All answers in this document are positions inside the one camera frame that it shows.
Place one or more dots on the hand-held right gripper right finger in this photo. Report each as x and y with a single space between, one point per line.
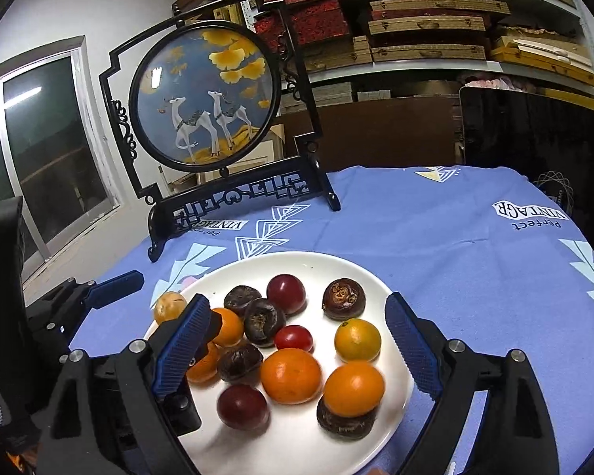
413 351

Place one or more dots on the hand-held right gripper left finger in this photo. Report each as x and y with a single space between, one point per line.
183 346

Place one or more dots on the tan round fruit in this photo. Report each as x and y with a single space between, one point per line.
168 307

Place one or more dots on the stack of woven flat boxes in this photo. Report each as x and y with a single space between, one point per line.
425 24

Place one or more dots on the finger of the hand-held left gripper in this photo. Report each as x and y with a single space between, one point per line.
116 287
180 413

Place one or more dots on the blue printed tablecloth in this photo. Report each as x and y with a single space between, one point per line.
450 282

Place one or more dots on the white round plate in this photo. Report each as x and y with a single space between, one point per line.
302 450

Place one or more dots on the yellowish small orange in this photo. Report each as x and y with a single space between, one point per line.
357 340

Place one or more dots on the dark red plum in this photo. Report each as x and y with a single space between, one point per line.
285 294
242 405

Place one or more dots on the white wall shelf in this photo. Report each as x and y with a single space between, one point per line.
416 65

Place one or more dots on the round deer embroidery screen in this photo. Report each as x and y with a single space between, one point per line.
203 99

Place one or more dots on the dark brown water chestnut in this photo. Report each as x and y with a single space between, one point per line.
264 321
240 298
344 298
346 424
239 362

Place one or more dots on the red cherry tomato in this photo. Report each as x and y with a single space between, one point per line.
293 338

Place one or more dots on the brown board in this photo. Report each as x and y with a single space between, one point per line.
376 133

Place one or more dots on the window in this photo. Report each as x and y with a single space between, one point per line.
54 158

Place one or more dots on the black chair back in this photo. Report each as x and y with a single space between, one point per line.
524 128

